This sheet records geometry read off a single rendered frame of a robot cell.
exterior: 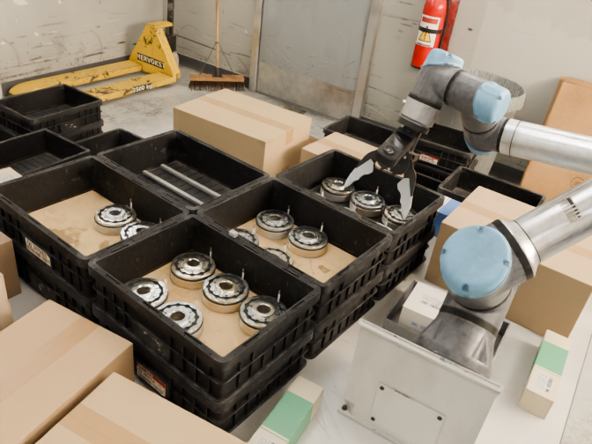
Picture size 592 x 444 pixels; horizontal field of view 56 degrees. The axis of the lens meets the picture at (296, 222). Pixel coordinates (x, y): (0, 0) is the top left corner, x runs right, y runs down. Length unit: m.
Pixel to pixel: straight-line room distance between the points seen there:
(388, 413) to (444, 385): 0.15
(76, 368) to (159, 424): 0.20
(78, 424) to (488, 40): 3.52
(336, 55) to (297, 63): 0.37
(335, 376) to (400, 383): 0.24
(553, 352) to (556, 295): 0.15
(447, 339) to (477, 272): 0.17
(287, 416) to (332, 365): 0.24
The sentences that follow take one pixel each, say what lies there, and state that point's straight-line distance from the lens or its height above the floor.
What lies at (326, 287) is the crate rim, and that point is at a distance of 1.19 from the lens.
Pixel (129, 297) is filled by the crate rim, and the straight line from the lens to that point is 1.14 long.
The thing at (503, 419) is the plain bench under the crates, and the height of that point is 0.70.
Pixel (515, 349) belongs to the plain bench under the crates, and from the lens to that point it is 1.56.
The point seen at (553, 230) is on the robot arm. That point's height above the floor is 1.21.
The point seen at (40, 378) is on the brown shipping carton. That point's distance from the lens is 1.11.
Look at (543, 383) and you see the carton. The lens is 1.41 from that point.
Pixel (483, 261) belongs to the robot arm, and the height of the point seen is 1.15.
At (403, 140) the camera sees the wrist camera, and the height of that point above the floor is 1.21.
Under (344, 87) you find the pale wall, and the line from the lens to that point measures 4.48.
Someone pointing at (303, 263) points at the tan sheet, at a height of 0.83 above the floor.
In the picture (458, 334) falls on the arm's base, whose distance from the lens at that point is 1.09.
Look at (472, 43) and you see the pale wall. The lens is 4.06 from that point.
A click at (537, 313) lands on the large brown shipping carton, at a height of 0.76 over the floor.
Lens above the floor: 1.66
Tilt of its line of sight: 32 degrees down
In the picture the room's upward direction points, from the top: 8 degrees clockwise
